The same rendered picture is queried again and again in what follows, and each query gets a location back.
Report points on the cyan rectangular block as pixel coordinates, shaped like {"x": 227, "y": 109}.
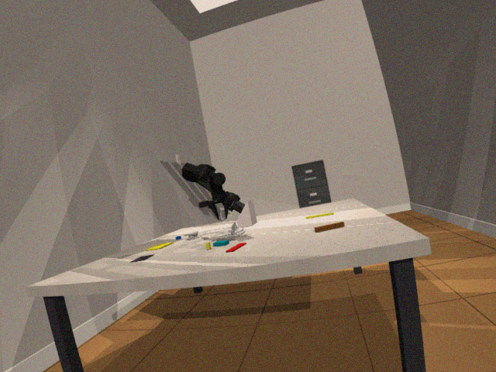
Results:
{"x": 221, "y": 243}

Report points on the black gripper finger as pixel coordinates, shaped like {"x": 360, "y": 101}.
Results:
{"x": 213, "y": 208}
{"x": 226, "y": 206}

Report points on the yellow flat rectangular plate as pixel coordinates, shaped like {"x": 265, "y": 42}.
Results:
{"x": 159, "y": 246}

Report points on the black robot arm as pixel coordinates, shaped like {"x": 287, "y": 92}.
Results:
{"x": 205, "y": 175}

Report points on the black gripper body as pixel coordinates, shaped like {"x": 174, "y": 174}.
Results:
{"x": 217, "y": 194}

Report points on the red flat bar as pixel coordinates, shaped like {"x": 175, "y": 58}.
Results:
{"x": 235, "y": 247}

